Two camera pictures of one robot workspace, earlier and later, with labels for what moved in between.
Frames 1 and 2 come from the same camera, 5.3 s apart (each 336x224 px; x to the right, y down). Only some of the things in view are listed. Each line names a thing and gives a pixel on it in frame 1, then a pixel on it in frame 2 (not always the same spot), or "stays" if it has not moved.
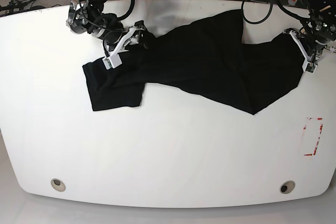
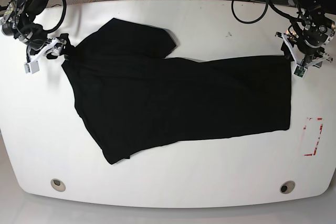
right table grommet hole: x=287 y=187 stays
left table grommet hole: x=58 y=184 stays
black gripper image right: x=315 y=43 → x=311 y=53
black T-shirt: x=205 y=56 → x=135 y=99
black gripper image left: x=114 y=33 → x=39 y=46
